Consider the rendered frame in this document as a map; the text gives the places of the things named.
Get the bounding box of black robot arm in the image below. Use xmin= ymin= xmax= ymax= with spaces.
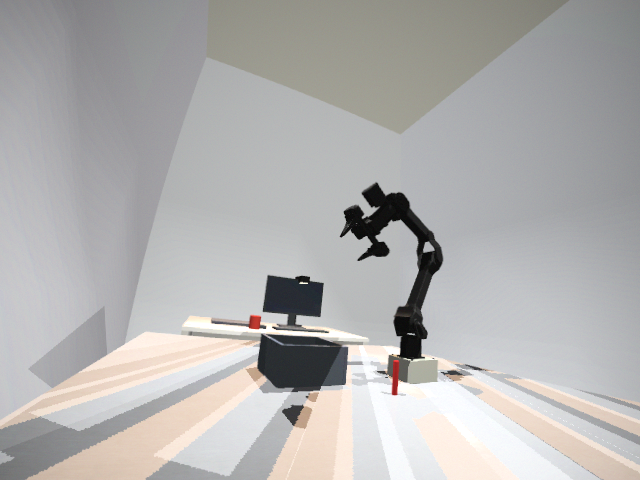
xmin=362 ymin=183 xmax=443 ymax=360

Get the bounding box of dark red peg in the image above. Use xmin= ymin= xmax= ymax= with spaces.
xmin=391 ymin=360 xmax=399 ymax=395

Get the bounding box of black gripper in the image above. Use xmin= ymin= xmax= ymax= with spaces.
xmin=340 ymin=204 xmax=389 ymax=261

